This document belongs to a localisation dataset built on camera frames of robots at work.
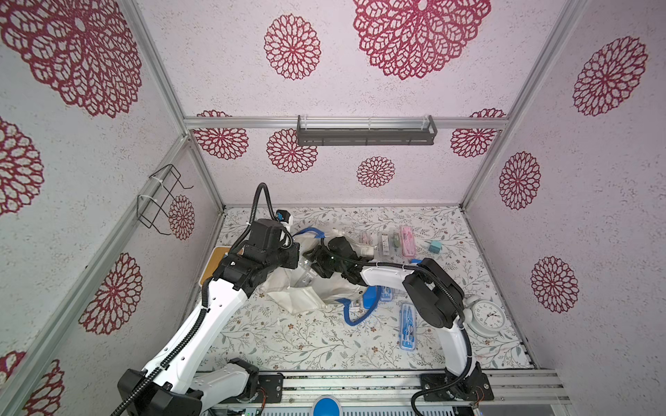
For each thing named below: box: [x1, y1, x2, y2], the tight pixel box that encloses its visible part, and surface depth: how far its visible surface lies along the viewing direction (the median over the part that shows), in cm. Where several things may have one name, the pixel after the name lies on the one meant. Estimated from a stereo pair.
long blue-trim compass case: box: [398, 302, 417, 351], surface depth 84 cm
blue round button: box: [313, 397, 341, 416], surface depth 71 cm
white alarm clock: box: [463, 295, 507, 338], surface depth 85 cm
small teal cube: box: [428, 240, 443, 254], surface depth 108 cm
